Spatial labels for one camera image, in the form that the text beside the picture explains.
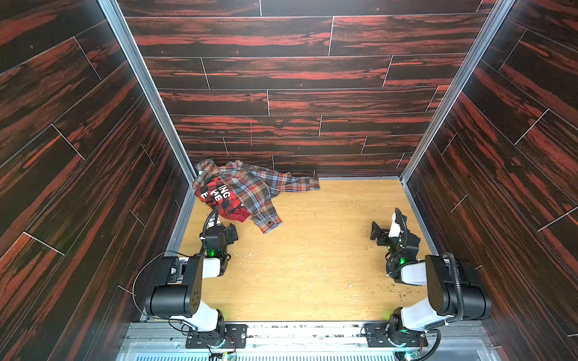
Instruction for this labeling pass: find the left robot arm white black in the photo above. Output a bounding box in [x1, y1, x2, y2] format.
[132, 208, 239, 350]

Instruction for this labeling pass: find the aluminium front rail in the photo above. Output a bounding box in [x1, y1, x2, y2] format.
[118, 321, 501, 361]

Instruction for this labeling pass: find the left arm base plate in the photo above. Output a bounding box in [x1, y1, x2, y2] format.
[185, 323, 248, 349]

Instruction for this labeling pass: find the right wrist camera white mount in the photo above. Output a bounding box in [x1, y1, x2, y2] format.
[388, 214, 402, 239]

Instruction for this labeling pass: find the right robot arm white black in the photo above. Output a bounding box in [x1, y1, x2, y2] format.
[364, 209, 492, 348]

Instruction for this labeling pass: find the red black printed shirt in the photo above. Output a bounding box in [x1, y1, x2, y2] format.
[196, 177, 251, 222]

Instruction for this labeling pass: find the plaid flannel shirt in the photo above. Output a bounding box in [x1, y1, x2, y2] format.
[193, 159, 321, 234]

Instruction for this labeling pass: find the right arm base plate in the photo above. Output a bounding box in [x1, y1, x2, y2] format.
[361, 323, 428, 348]

